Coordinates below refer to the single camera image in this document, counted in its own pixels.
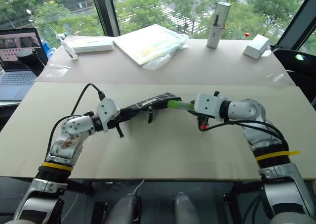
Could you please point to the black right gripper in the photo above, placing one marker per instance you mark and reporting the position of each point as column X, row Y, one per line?
column 202, row 119

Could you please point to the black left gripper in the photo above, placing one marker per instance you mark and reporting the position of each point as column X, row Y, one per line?
column 112, row 124

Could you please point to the green highlighter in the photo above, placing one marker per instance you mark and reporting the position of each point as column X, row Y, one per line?
column 180, row 104

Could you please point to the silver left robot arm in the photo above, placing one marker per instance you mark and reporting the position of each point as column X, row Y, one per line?
column 74, row 128

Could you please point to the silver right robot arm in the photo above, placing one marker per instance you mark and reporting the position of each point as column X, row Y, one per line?
column 247, row 110

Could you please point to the clear plastic sleeve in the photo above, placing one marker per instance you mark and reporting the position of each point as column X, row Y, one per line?
column 184, row 39

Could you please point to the black table clamp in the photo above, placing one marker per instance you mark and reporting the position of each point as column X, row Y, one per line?
column 80, row 187

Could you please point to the plastic-wrapped paper stack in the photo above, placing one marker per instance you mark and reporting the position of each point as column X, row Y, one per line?
column 145, row 43

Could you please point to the white flat box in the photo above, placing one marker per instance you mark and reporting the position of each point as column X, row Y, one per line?
column 92, row 44

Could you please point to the clear plastic bag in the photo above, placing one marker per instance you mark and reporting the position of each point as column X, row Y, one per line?
column 57, row 70

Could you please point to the white cylindrical pen case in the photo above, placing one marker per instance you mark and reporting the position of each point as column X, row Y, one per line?
column 217, row 26

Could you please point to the small white box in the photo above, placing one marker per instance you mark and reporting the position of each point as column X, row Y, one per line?
column 256, row 46

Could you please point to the white handheld tool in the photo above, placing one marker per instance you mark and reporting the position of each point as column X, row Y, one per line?
column 69, row 49

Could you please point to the blue plastic item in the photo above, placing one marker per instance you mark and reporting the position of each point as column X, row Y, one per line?
column 48, row 48

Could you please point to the open laptop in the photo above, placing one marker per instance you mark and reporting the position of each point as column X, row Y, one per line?
column 14, row 80

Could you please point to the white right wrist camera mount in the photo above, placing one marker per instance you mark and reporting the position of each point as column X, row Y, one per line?
column 207, row 105

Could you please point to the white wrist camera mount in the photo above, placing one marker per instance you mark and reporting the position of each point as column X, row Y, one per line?
column 207, row 105
column 106, row 111

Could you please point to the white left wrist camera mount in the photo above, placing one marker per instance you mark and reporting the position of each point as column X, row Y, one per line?
column 106, row 111

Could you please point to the dark window frame post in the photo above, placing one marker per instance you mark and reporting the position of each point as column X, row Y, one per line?
column 105, row 11
column 297, row 18

